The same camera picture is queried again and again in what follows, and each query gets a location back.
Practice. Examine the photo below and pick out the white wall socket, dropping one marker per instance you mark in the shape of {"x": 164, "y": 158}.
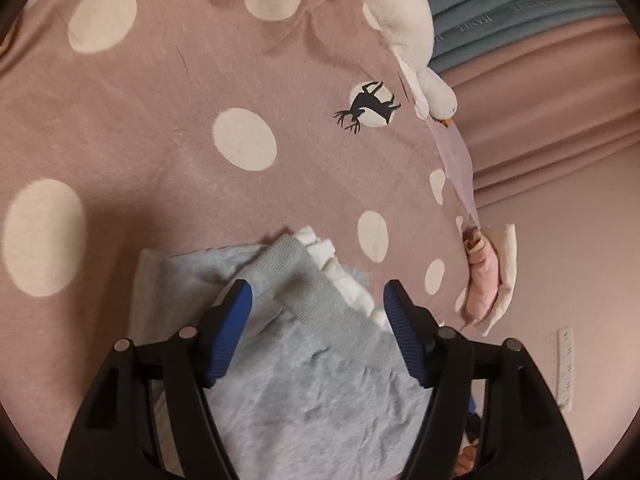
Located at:
{"x": 565, "y": 365}

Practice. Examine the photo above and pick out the white folded garment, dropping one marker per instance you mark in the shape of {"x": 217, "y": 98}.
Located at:
{"x": 507, "y": 260}

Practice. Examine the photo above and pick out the white goose plush toy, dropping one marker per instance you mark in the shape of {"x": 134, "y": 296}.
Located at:
{"x": 400, "y": 20}

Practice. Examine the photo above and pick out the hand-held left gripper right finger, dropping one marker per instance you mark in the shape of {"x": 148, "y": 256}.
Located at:
{"x": 405, "y": 335}

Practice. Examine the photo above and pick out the pink curtain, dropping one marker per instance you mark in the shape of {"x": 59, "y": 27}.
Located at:
{"x": 550, "y": 120}

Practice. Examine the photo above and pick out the lavender bed sheet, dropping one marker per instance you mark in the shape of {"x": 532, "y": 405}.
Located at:
{"x": 457, "y": 160}

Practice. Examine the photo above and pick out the grey sweatshirt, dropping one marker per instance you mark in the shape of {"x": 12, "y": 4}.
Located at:
{"x": 310, "y": 400}

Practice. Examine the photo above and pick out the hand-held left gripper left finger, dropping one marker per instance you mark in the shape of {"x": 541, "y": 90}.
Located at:
{"x": 230, "y": 330}

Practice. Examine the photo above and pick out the pink folded garment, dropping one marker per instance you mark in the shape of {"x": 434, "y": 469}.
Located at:
{"x": 482, "y": 285}

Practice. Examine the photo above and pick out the teal curtain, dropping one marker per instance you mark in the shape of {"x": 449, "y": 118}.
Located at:
{"x": 500, "y": 20}

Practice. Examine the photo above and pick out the pink polka dot blanket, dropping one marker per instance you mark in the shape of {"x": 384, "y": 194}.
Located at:
{"x": 150, "y": 160}

